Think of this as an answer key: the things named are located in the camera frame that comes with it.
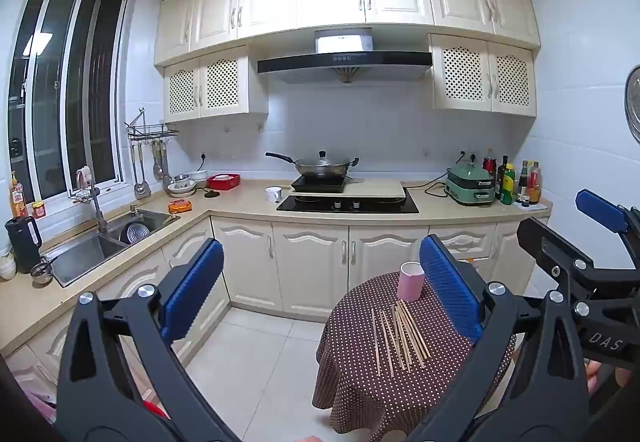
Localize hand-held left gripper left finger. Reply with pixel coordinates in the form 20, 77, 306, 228
56, 237, 236, 442

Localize cream base cabinets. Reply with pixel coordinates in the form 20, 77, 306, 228
0, 214, 553, 423

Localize green electric cooker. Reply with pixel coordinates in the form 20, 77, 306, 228
444, 163, 497, 207

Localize green yellow bottle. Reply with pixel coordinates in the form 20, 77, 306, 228
500, 163, 517, 205

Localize steel ladle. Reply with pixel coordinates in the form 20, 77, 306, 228
151, 139, 166, 182

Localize black electric kettle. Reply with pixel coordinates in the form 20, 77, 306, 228
5, 215, 43, 274

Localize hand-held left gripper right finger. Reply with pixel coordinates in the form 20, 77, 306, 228
400, 234, 591, 442

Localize orange dish soap bottle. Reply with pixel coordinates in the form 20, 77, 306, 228
10, 172, 28, 218

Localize beige board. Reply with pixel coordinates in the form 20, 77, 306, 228
295, 178, 407, 204

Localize steel wok with lid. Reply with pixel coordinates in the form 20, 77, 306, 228
265, 150, 360, 179

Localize black glass gas hob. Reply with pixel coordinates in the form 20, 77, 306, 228
276, 188, 420, 214

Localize small cup with spoon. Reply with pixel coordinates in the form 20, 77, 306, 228
30, 258, 57, 285

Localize sliding window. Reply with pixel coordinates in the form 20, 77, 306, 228
7, 0, 130, 205

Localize metal wall utensil rack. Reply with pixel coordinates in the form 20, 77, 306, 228
125, 107, 180, 143

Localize stack of bowls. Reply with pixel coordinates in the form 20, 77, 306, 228
167, 173, 197, 197

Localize stainless steel sink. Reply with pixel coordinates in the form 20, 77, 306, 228
40, 208, 181, 288

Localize cream lattice door cabinet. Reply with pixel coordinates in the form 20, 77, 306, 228
163, 45, 269, 124
429, 33, 537, 115

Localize black range hood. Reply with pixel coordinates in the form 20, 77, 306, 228
257, 27, 434, 85

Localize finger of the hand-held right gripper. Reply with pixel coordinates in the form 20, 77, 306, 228
575, 188, 640, 269
516, 217, 640, 319

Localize person's right hand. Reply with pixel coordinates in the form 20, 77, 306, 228
588, 361, 633, 395

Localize black induction cooker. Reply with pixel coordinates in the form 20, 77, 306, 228
291, 174, 349, 194

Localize group of wooden chopsticks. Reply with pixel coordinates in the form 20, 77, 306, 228
370, 299, 427, 378

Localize dark glass bottle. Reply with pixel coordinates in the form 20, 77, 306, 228
497, 155, 510, 200

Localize steel slotted spatula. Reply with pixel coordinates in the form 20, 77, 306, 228
132, 142, 152, 200

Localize brown polka dot tablecloth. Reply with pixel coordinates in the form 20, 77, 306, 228
312, 271, 518, 442

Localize black power cord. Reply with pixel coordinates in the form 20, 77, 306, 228
400, 157, 467, 198

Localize red plastic basket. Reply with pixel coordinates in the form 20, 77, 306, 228
206, 173, 242, 191

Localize steel faucet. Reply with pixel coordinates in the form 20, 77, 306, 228
75, 166, 110, 235

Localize steel pot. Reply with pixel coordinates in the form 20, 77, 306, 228
120, 220, 150, 245

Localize wall clock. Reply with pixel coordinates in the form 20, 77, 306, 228
625, 64, 640, 145

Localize pink cloth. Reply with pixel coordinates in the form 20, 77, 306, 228
12, 364, 57, 423

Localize pink cup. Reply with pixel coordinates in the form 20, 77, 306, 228
396, 261, 425, 304

